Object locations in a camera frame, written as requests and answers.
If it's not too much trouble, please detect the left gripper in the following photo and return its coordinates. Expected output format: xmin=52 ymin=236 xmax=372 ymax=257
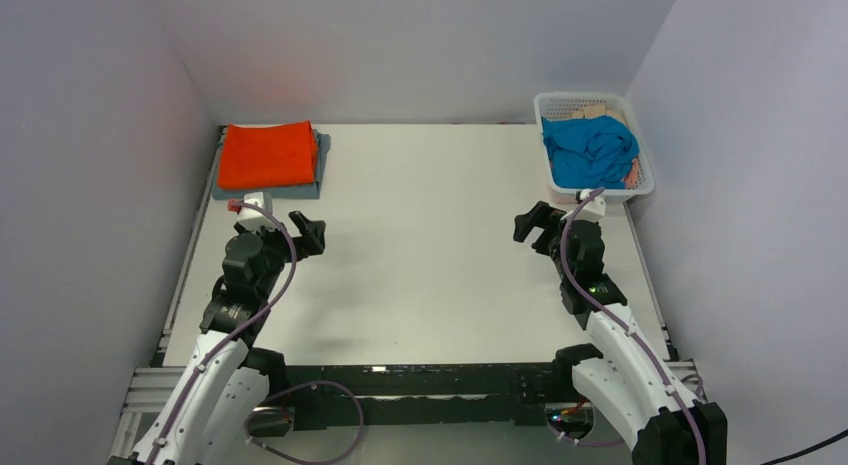
xmin=248 ymin=210 xmax=324 ymax=298

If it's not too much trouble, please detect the blue t shirt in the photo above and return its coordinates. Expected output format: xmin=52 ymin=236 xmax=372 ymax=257
xmin=541 ymin=116 xmax=640 ymax=190

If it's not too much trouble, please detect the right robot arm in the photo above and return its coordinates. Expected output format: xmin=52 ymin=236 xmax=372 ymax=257
xmin=513 ymin=202 xmax=728 ymax=464

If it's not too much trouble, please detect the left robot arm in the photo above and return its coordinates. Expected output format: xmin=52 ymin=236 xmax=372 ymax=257
xmin=109 ymin=203 xmax=326 ymax=464

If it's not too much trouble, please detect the folded grey t shirt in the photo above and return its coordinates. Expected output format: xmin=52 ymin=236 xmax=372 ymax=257
xmin=210 ymin=130 xmax=331 ymax=200

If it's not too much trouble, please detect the folded orange t shirt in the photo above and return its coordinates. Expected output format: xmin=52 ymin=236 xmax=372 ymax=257
xmin=217 ymin=121 xmax=318 ymax=190

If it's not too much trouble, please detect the pink t shirt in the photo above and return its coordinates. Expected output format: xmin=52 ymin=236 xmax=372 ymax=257
xmin=622 ymin=158 xmax=641 ymax=189

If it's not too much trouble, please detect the white plastic basket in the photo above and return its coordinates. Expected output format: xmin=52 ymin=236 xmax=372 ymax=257
xmin=533 ymin=92 xmax=654 ymax=202

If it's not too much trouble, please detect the beige t shirt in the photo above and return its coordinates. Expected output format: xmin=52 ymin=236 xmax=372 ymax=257
xmin=569 ymin=104 xmax=627 ymax=126

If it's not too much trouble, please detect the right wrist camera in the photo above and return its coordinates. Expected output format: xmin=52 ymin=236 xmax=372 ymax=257
xmin=573 ymin=189 xmax=606 ymax=222

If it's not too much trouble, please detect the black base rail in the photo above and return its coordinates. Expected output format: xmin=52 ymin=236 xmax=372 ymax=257
xmin=255 ymin=362 xmax=585 ymax=436

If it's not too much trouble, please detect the black cable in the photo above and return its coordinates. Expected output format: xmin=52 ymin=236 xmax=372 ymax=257
xmin=761 ymin=430 xmax=848 ymax=465

